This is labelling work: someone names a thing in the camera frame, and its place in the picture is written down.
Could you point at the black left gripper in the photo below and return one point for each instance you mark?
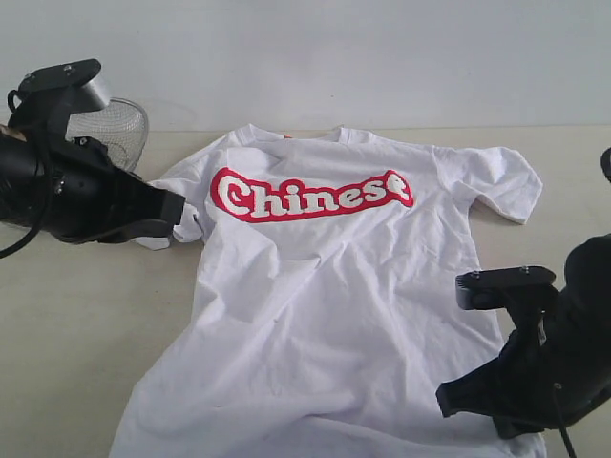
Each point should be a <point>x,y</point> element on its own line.
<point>94,200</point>

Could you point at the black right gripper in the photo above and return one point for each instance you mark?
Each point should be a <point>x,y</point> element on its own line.
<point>552,382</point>

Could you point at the white t-shirt red print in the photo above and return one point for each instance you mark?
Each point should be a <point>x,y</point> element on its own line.
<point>324,316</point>

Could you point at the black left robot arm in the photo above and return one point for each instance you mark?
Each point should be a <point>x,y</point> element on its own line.
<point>27,178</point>

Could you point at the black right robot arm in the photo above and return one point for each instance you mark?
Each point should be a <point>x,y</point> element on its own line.
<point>585,297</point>

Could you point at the metal mesh basket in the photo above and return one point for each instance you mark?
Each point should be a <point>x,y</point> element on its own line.
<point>123,127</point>

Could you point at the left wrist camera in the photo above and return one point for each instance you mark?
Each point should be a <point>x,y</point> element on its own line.
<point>48,97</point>

